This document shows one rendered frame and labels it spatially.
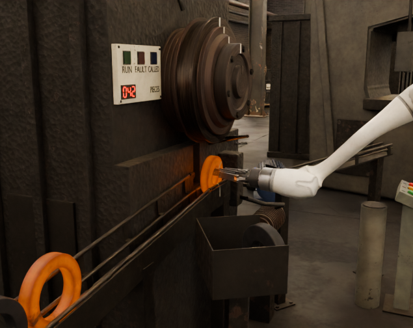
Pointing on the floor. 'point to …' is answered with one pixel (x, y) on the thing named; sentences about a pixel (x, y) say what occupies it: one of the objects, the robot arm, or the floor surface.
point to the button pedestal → (405, 255)
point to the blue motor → (265, 191)
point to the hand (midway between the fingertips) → (212, 170)
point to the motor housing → (277, 219)
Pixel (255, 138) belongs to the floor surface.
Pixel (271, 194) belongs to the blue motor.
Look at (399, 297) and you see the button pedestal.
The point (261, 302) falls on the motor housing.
